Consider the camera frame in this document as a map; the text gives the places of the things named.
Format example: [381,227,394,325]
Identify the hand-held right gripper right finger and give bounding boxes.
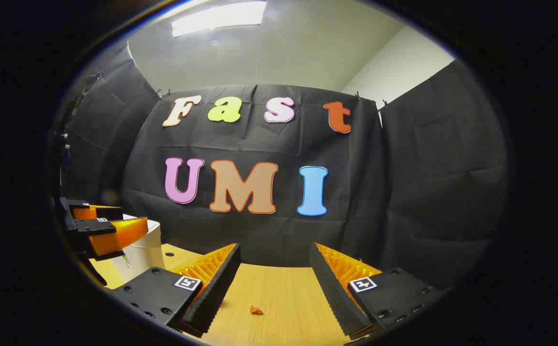
[309,242,451,342]

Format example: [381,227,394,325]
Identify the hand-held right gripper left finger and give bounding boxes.
[110,243,242,338]

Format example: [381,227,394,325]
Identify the white desktop garbage bin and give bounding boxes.
[111,214,166,284]

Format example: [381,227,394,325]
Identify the ceiling light panel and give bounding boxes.
[172,1,267,38]

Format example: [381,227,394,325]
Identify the black backdrop cloth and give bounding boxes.
[60,41,508,289]

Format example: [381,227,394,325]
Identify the wooden desktop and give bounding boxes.
[89,243,371,346]

